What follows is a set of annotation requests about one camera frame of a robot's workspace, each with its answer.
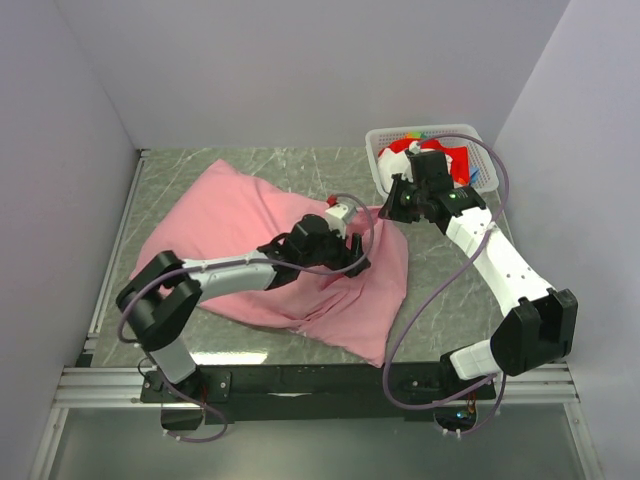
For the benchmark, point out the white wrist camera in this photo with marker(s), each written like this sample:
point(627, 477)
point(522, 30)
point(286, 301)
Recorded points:
point(339, 215)
point(415, 147)

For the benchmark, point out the white and red cloth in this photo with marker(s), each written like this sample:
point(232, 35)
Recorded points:
point(392, 160)

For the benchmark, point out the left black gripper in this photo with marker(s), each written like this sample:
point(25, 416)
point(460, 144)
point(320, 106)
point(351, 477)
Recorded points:
point(345, 256)

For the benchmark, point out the aluminium rail frame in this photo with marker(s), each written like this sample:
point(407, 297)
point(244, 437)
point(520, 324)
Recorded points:
point(99, 429)

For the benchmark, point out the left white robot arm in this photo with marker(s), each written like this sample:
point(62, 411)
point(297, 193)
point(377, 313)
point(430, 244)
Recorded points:
point(157, 303)

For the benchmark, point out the colourful cloth in basket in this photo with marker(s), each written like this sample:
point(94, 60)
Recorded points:
point(458, 157)

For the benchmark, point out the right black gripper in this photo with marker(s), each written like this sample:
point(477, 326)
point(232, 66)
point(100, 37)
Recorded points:
point(392, 210)

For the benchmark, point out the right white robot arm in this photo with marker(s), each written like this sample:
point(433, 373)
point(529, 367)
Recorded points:
point(539, 320)

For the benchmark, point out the pink pillowcase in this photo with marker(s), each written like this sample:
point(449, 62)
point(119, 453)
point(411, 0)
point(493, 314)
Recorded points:
point(226, 213)

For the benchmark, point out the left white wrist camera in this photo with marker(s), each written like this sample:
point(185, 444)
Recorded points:
point(339, 215)

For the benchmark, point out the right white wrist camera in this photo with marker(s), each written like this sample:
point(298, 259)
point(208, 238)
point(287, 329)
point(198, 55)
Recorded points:
point(415, 147)

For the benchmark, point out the black base beam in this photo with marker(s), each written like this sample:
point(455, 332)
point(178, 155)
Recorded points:
point(310, 392)

